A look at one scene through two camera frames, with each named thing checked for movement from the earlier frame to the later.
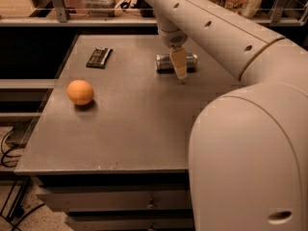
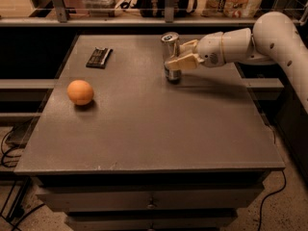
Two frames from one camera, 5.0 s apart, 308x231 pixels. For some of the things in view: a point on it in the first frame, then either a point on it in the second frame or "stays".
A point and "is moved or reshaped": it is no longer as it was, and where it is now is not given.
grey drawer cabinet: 110,148 stays
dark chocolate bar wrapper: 98,58 stays
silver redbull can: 165,63 is moved or reshaped
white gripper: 173,39 to 210,51
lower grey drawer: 131,220 stays
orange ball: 80,91 stays
